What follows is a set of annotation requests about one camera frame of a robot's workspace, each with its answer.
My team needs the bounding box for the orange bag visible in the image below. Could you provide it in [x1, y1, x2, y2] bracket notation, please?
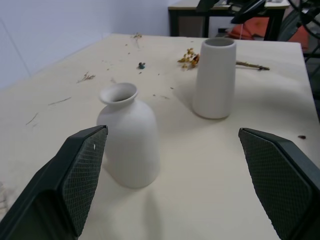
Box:
[228, 17, 271, 39]

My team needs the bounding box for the yellow dried flower sprig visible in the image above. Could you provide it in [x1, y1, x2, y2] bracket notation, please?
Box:
[177, 47, 271, 72]

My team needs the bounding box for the thin dried grass sprig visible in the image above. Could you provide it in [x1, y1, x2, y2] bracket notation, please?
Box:
[76, 71, 96, 84]

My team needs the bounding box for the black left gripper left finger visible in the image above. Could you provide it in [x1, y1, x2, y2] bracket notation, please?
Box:
[0, 124, 109, 240]

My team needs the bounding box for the white flared-neck ceramic vase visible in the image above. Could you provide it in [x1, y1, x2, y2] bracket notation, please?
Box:
[96, 82, 161, 189]

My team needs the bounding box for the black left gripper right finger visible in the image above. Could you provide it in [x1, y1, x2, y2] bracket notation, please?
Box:
[238, 127, 320, 240]

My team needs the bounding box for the tall white cylindrical vase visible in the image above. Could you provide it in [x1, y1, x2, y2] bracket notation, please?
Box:
[192, 37, 237, 119]

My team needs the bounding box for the black-framed desk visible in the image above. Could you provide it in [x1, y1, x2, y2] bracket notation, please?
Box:
[167, 0, 291, 41]

